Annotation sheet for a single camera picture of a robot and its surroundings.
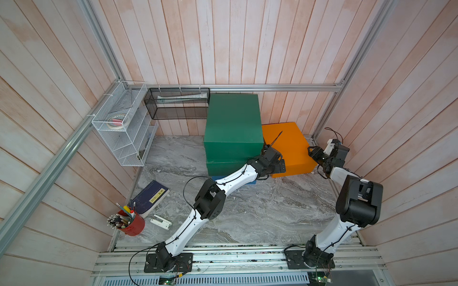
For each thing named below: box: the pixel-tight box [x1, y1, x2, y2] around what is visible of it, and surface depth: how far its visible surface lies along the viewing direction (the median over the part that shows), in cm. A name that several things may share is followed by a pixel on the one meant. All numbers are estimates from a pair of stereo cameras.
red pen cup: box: [106, 199, 146, 237], surface depth 76 cm
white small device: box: [150, 214, 173, 231], surface depth 84 cm
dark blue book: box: [132, 179, 170, 219], surface depth 93 cm
